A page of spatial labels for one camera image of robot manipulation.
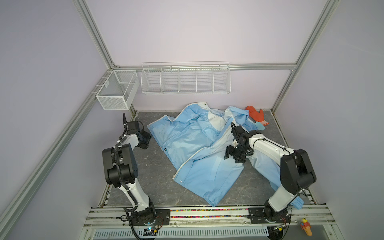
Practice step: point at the teal toy trowel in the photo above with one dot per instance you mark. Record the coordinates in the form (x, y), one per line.
(260, 126)

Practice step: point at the white mesh box basket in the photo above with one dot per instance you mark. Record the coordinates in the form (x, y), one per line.
(118, 91)

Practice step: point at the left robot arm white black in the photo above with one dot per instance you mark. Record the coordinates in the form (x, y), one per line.
(121, 171)

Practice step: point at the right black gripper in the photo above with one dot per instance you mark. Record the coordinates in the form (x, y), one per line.
(228, 151)

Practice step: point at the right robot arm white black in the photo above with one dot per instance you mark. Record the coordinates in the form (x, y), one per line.
(296, 170)

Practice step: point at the small toy figure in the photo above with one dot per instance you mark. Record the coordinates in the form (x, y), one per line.
(306, 226)

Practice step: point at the white wire wall shelf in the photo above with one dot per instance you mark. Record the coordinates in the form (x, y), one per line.
(186, 78)

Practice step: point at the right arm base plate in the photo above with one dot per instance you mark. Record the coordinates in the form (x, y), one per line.
(259, 215)

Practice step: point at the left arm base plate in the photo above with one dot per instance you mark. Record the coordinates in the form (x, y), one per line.
(158, 217)

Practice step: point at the white ventilation grille strip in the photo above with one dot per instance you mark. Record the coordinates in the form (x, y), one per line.
(182, 233)

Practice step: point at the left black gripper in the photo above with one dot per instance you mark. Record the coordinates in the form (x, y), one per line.
(148, 136)

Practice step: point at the light blue zip jacket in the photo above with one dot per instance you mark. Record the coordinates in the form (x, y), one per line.
(195, 142)

